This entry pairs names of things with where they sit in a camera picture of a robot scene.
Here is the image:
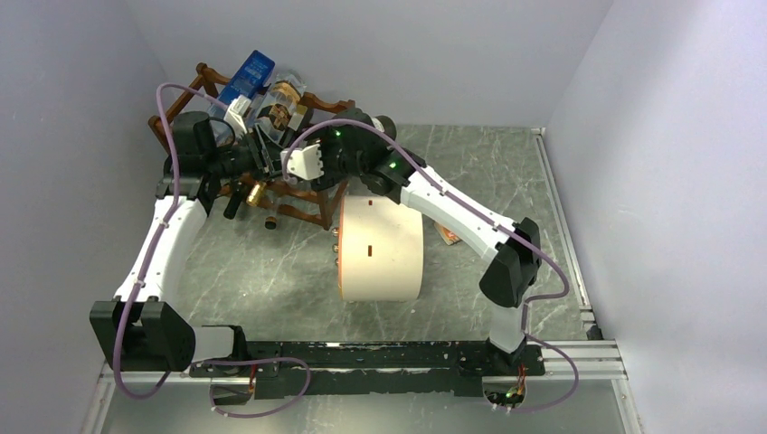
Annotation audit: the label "clear glass liquor bottle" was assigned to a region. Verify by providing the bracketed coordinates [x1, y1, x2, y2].
[254, 70, 307, 144]

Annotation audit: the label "dark green wine bottle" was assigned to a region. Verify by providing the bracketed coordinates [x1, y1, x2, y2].
[371, 115, 397, 140]

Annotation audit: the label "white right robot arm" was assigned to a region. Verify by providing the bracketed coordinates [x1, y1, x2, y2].
[281, 108, 544, 374]

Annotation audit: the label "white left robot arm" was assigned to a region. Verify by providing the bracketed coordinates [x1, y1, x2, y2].
[90, 111, 271, 376]

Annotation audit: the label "black capped bottle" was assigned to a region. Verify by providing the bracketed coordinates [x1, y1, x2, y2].
[223, 181, 250, 220]

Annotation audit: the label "gold capped bottle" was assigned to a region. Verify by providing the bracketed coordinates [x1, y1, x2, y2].
[245, 181, 269, 207]

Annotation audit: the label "dark bottle white label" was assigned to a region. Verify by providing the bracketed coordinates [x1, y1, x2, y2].
[280, 104, 314, 148]

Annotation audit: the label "brown wooden wine rack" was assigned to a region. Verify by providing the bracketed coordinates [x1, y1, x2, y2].
[162, 62, 355, 230]

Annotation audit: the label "blue boxed bottle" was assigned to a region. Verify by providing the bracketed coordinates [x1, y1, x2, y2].
[217, 51, 276, 127]

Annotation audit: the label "white cylindrical container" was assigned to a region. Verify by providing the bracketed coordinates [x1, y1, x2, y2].
[336, 195, 424, 302]

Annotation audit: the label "orange patterned small card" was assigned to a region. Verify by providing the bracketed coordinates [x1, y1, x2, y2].
[434, 222, 461, 245]

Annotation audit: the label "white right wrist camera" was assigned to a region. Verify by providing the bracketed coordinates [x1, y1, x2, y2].
[280, 142, 325, 181]

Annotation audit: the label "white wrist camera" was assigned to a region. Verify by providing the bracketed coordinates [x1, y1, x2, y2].
[280, 142, 325, 181]
[223, 95, 251, 139]

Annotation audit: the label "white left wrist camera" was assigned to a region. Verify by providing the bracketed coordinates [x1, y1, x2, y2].
[223, 95, 251, 139]

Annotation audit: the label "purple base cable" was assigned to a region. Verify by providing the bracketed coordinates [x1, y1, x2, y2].
[207, 356, 313, 420]

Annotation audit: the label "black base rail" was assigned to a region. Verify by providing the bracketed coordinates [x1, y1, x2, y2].
[189, 341, 545, 400]

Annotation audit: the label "aluminium frame rail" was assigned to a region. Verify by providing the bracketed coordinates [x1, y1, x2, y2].
[80, 340, 638, 433]

